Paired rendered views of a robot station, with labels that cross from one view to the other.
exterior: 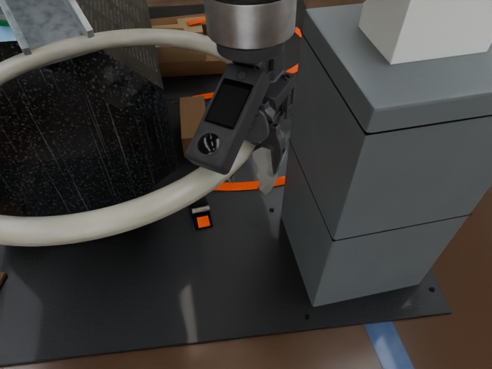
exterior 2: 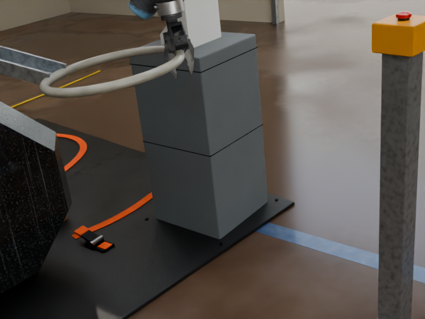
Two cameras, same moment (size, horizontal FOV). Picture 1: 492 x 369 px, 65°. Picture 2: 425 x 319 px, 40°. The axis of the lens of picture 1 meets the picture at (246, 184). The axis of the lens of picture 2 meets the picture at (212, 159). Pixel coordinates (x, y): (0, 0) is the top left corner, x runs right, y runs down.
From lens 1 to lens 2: 1.71 m
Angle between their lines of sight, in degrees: 38
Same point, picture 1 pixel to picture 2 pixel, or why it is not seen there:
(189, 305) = (142, 280)
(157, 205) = (176, 59)
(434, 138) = (225, 71)
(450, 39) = (206, 33)
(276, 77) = not seen: hidden behind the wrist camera
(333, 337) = (243, 244)
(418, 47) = (197, 39)
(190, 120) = not seen: hidden behind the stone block
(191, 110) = not seen: hidden behind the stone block
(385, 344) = (274, 231)
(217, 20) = (167, 7)
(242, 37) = (176, 9)
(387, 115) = (204, 60)
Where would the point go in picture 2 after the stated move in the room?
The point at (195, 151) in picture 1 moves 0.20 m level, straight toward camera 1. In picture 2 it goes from (178, 43) to (226, 47)
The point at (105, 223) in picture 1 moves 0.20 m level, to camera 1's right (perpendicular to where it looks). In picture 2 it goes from (168, 64) to (217, 49)
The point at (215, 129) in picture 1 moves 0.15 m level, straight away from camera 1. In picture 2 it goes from (179, 37) to (149, 33)
